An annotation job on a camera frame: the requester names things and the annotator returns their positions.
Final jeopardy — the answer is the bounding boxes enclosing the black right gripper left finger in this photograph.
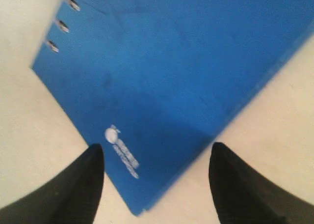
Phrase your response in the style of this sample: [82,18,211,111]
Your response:
[0,144,105,224]

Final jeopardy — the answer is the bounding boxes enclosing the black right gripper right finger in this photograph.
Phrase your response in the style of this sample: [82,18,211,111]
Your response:
[209,142,314,224]

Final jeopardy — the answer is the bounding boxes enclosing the blue ring binder notebook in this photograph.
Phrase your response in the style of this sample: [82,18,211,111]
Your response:
[32,0,314,216]

